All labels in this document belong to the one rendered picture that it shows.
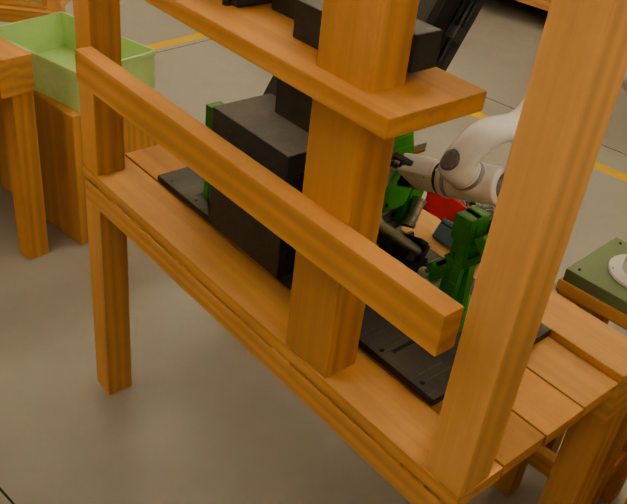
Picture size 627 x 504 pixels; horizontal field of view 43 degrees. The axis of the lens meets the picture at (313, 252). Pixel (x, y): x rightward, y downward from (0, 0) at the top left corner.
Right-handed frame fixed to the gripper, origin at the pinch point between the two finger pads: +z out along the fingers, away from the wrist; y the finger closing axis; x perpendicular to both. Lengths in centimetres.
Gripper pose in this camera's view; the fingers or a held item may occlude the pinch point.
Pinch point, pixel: (392, 170)
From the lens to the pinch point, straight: 191.8
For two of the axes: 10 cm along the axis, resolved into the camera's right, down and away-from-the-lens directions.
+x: -4.4, 8.8, -1.9
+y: -6.0, -4.4, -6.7
